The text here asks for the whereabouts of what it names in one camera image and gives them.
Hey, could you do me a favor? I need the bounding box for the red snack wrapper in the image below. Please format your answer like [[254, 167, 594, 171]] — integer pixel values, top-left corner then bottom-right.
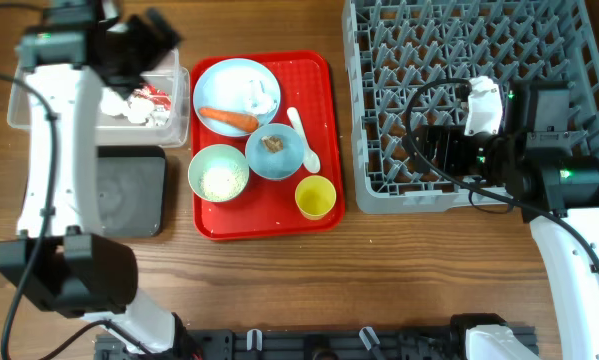
[[133, 84, 171, 110]]

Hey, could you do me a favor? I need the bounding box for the white napkin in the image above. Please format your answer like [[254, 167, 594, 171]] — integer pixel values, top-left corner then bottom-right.
[[100, 88, 171, 127]]

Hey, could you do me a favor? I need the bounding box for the light blue plate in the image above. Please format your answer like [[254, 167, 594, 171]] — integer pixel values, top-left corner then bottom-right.
[[193, 58, 281, 137]]

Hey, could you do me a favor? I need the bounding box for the white plastic spoon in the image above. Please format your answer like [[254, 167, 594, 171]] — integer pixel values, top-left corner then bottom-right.
[[286, 107, 321, 174]]

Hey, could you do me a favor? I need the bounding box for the yellow cup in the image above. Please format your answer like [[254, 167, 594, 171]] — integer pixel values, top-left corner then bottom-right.
[[295, 175, 337, 220]]

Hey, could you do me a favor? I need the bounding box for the orange carrot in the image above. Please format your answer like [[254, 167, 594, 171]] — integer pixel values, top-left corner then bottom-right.
[[199, 107, 259, 133]]

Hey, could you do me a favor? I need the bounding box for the green bowl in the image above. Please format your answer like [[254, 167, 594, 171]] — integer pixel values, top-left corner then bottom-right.
[[188, 144, 250, 201]]

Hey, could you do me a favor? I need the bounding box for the white rice pile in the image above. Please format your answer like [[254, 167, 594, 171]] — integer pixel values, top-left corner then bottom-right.
[[198, 162, 248, 202]]

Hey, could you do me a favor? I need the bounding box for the light blue bowl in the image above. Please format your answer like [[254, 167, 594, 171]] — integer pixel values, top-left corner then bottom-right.
[[245, 123, 304, 181]]

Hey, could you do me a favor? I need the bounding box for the brown food scrap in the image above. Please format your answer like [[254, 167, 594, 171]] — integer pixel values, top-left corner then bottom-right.
[[261, 135, 284, 154]]

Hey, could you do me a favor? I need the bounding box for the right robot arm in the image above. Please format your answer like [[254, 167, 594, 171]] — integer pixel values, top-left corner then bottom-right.
[[405, 76, 599, 359]]

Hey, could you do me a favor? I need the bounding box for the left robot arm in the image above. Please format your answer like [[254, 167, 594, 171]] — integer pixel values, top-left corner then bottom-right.
[[0, 1, 203, 359]]

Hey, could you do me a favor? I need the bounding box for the clear plastic waste bin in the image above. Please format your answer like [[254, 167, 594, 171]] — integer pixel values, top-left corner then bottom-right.
[[16, 49, 190, 151]]

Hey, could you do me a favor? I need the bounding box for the grey dishwasher rack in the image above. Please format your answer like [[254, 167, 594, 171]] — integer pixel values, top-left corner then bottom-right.
[[342, 0, 599, 214]]

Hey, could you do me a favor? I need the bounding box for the black waste tray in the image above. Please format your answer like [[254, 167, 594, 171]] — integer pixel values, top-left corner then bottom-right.
[[97, 146, 168, 238]]

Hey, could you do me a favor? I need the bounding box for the red serving tray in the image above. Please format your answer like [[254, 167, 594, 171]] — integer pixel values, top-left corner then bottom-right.
[[192, 50, 345, 241]]

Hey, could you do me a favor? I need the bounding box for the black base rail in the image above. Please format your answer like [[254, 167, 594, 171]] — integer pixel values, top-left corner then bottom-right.
[[93, 327, 538, 360]]

